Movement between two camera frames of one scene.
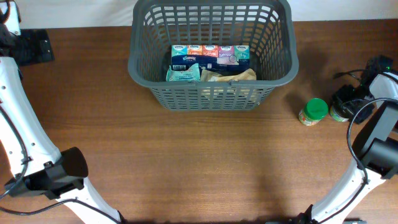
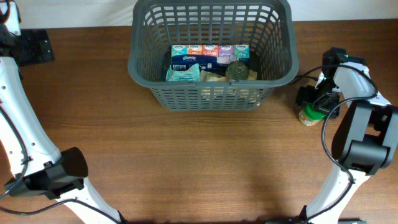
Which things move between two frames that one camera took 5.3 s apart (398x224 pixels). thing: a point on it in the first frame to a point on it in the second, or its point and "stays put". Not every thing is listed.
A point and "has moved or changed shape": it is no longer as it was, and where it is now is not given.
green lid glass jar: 313,111 stays put
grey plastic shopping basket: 266,26 stays put
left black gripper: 38,50 stays put
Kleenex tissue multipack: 216,58 stays put
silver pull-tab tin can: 337,115 has moved or changed shape
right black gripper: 340,95 to 304,94
